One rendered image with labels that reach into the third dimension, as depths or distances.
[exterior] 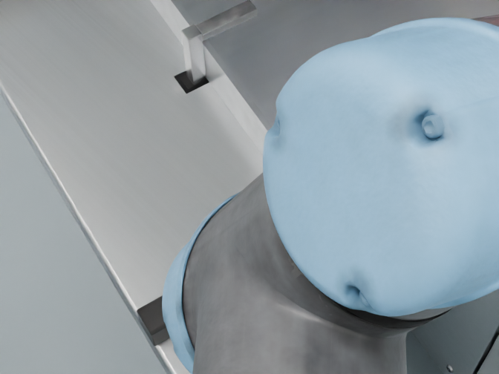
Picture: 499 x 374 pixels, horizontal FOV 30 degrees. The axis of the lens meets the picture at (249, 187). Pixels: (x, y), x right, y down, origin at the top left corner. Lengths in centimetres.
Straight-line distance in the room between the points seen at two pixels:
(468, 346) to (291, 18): 69
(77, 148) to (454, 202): 40
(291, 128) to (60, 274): 131
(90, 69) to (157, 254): 15
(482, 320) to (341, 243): 92
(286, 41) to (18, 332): 98
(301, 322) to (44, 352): 122
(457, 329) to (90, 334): 58
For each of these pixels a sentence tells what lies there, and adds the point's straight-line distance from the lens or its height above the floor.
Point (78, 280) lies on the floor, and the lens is 154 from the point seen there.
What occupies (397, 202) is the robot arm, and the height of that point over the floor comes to 117.
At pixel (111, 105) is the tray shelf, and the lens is 61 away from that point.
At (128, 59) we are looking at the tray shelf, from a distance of 63.
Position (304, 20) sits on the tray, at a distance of 64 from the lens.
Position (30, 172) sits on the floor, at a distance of 166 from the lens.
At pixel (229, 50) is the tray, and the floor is 88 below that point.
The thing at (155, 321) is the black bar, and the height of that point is 90.
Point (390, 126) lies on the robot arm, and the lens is 22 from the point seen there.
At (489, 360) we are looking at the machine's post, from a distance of 121.
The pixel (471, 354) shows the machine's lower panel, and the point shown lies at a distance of 125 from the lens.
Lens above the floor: 137
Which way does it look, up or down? 59 degrees down
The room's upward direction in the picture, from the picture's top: 2 degrees counter-clockwise
